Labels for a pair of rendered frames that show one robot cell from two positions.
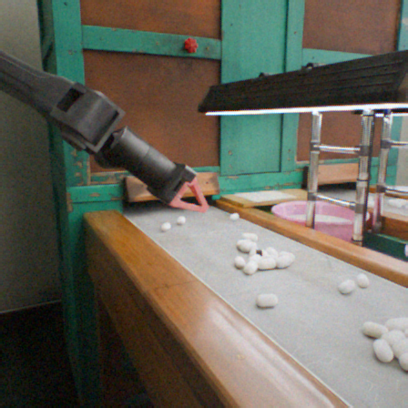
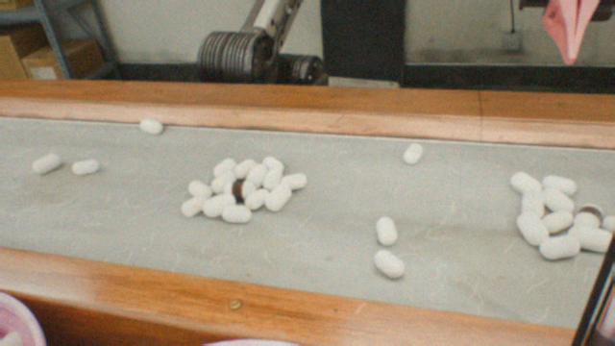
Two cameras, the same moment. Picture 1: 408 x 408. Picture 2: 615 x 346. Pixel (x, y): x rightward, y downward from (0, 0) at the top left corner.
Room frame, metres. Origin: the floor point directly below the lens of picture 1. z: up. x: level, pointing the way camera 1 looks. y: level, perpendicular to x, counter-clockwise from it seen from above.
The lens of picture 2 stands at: (0.78, -0.54, 1.06)
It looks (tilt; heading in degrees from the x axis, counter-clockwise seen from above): 34 degrees down; 134
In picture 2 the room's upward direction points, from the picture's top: 6 degrees counter-clockwise
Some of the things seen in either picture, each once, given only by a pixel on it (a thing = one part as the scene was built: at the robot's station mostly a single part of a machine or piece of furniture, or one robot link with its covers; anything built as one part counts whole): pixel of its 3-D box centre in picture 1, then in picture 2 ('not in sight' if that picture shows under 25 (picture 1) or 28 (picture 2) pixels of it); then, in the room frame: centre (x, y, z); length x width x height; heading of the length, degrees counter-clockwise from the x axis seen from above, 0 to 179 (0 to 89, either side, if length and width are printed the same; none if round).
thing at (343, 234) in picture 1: (318, 226); not in sight; (1.07, -0.33, 0.72); 0.27 x 0.27 x 0.10
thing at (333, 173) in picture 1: (338, 173); not in sight; (1.46, -0.52, 0.83); 0.30 x 0.06 x 0.07; 116
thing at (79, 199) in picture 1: (228, 260); not in sight; (1.60, -0.11, 0.42); 1.36 x 0.55 x 0.84; 116
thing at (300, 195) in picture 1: (273, 197); not in sight; (1.26, -0.23, 0.77); 0.33 x 0.15 x 0.01; 116
